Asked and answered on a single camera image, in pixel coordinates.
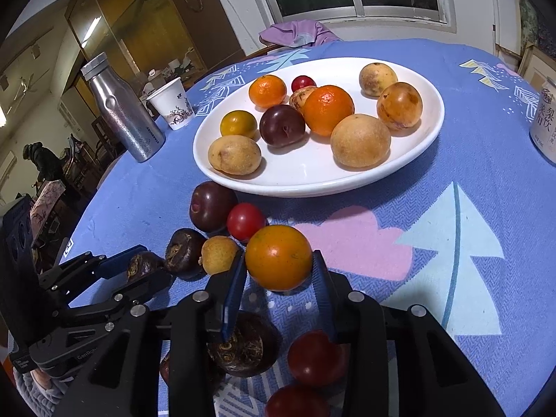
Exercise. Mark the orange tomato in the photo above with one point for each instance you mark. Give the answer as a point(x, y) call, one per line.
point(279, 258)

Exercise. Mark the tan oblong fruit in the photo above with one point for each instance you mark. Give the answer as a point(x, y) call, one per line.
point(235, 155)

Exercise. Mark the wooden glass cabinet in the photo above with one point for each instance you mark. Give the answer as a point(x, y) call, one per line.
point(139, 36)

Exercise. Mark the small red cherry tomato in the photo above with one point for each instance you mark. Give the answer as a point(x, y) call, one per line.
point(302, 81)

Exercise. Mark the silver metal bottle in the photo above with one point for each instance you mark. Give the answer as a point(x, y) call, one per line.
point(122, 110)

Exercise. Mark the small orange mandarin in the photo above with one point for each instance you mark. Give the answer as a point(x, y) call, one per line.
point(267, 91)

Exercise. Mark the white oval plate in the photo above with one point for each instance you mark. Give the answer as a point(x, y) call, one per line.
point(307, 168)

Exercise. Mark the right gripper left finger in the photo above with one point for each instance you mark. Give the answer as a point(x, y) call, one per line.
point(121, 377)

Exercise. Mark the dark red plum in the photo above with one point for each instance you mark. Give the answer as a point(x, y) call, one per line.
point(281, 126)
point(210, 206)

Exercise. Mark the purple cloth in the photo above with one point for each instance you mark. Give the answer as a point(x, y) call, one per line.
point(297, 34)

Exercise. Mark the speckled brown passion fruit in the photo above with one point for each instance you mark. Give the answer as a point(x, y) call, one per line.
point(298, 99)

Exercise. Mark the yellow-green tomato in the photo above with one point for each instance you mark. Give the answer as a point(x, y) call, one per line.
point(239, 123)

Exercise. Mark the tan round fruit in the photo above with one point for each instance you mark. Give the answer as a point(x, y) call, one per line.
point(375, 77)

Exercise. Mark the small yellow-brown fruit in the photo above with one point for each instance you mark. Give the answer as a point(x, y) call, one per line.
point(217, 254)

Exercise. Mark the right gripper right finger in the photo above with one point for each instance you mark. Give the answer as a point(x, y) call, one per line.
point(392, 352)

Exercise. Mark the blue patterned tablecloth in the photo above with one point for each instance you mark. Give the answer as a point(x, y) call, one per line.
point(467, 229)

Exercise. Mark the white paper cup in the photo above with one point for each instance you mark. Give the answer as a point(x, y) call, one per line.
point(171, 102)

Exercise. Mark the dark mangosteen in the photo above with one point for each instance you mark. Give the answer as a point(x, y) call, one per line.
point(142, 264)
point(183, 254)
point(253, 347)
point(164, 368)

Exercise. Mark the orange round fruit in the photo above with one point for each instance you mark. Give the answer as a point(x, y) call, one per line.
point(400, 106)

